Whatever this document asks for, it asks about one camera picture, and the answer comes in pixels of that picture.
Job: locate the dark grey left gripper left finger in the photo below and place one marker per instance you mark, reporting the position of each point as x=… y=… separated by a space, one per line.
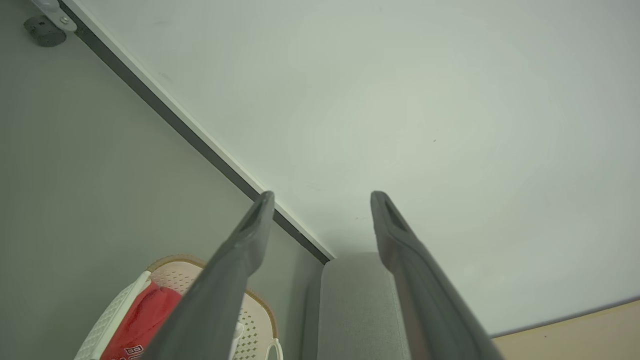
x=210 y=300

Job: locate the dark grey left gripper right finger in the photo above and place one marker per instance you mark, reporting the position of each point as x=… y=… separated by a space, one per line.
x=425 y=300

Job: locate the cream perforated plastic laundry basket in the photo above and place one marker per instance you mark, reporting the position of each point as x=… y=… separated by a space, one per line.
x=257 y=325

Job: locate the red jersey with white print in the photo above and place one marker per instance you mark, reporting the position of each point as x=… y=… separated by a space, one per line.
x=145 y=320

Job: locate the grey fabric sofa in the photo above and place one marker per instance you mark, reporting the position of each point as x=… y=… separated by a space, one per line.
x=350 y=310

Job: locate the black and white baseboard strip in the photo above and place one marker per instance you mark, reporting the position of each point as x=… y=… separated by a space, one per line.
x=200 y=140

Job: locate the black caster wheel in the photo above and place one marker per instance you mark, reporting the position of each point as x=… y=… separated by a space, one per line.
x=44 y=32

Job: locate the grey metal support leg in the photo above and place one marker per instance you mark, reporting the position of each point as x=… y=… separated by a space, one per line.
x=55 y=12

